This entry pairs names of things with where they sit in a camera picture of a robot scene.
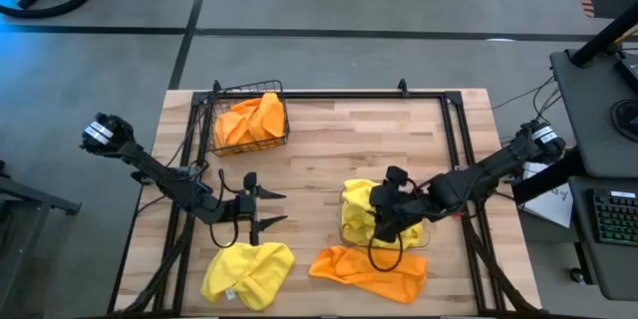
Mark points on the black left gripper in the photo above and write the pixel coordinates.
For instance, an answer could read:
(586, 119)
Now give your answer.
(251, 209)

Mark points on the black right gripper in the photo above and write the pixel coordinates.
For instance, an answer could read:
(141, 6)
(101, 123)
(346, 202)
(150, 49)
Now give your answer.
(394, 204)

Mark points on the yellow microfiber towel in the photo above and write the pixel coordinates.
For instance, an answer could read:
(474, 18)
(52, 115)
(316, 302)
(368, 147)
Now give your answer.
(356, 204)
(411, 236)

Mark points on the yellow cloths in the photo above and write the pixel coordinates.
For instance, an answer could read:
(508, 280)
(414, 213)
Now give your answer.
(249, 271)

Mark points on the orange microfiber towel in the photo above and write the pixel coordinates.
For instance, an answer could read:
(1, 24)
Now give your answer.
(271, 114)
(244, 108)
(349, 269)
(224, 129)

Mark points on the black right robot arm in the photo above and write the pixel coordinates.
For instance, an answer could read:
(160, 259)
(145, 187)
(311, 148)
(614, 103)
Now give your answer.
(478, 177)

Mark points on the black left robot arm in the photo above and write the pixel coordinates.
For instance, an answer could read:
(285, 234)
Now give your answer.
(164, 179)

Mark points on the clear plastic bin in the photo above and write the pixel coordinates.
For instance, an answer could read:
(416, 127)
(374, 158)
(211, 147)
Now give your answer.
(427, 229)

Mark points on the white paper sheet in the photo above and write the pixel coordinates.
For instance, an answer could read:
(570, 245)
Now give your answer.
(553, 207)

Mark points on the black desk support beam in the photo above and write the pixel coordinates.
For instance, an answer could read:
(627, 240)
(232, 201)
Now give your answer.
(553, 177)

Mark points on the black caster wheel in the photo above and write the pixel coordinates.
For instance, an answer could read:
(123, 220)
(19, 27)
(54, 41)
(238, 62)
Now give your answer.
(577, 275)

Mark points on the dark grey desk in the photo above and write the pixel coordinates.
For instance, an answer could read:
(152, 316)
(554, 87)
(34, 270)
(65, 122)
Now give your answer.
(588, 109)
(613, 269)

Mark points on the black backlit keyboard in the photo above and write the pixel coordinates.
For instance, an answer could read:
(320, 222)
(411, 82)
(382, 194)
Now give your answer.
(618, 219)

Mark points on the grey metal stand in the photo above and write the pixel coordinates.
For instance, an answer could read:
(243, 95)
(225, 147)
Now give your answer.
(30, 197)

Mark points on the round black desk object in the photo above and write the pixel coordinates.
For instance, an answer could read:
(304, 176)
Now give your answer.
(620, 119)

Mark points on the black slanted pole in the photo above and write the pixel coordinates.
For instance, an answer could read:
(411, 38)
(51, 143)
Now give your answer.
(603, 37)

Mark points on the black flat device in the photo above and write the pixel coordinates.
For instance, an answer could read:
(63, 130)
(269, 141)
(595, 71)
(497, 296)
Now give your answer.
(628, 70)

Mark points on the black metal table frame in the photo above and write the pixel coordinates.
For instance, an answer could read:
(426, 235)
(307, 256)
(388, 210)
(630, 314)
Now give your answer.
(349, 95)

